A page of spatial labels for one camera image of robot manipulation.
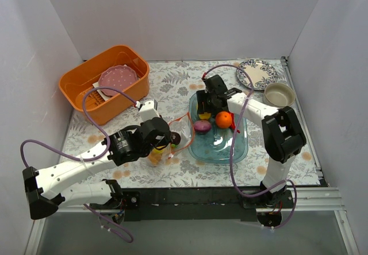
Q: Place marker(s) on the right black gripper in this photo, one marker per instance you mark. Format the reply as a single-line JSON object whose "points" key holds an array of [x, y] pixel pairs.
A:
{"points": [[207, 100]]}

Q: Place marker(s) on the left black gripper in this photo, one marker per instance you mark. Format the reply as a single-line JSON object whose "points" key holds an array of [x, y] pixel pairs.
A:
{"points": [[165, 141]]}

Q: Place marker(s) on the orange ginger root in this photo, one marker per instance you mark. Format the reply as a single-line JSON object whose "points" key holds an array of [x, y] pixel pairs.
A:
{"points": [[154, 159]]}

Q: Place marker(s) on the dark purple fruit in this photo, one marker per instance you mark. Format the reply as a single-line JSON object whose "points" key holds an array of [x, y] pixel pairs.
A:
{"points": [[175, 138]]}

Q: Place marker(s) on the clear zip top bag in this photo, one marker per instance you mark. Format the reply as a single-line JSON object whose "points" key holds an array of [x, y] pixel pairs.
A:
{"points": [[184, 126]]}

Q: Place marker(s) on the yellow lemon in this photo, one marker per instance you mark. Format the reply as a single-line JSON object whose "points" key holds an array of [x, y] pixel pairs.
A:
{"points": [[158, 150]]}

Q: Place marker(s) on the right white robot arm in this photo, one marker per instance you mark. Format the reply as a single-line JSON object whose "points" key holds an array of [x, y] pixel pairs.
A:
{"points": [[282, 133]]}

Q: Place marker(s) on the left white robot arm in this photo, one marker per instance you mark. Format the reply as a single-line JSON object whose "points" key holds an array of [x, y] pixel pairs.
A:
{"points": [[50, 189]]}

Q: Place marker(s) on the yellow bell pepper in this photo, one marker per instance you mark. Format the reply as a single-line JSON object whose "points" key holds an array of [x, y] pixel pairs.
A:
{"points": [[204, 115]]}

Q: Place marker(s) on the orange fruit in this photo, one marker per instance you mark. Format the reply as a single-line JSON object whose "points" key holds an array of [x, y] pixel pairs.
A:
{"points": [[223, 120]]}

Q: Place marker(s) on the purple onion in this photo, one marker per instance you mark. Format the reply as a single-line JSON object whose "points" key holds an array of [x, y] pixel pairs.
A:
{"points": [[202, 126]]}

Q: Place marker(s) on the red chili pepper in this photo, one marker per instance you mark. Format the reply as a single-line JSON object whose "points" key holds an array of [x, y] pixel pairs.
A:
{"points": [[232, 126]]}

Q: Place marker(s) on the floral table mat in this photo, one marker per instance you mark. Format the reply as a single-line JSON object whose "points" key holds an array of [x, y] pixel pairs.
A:
{"points": [[172, 84]]}

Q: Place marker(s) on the teal glass tray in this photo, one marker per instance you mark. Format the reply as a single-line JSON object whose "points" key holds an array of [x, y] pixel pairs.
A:
{"points": [[215, 146]]}

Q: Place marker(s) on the blue floral plate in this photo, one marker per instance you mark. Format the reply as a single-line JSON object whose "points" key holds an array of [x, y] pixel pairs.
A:
{"points": [[261, 72]]}

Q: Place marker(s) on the beige ceramic bowl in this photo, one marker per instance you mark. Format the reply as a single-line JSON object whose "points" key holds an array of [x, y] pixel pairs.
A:
{"points": [[278, 95]]}

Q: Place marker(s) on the pink dotted plate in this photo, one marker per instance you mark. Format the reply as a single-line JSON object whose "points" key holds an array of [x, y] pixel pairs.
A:
{"points": [[118, 77]]}

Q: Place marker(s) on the white card in bin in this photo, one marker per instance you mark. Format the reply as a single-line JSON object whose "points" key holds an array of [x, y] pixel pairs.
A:
{"points": [[99, 89]]}

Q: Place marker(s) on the orange plastic bin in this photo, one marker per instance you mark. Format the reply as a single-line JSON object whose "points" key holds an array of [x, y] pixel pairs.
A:
{"points": [[77, 84]]}

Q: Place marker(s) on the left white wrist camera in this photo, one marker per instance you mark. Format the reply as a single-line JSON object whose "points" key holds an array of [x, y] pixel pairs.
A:
{"points": [[148, 110]]}

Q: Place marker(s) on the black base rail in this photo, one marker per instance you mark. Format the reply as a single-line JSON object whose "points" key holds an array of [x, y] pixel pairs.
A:
{"points": [[208, 203]]}

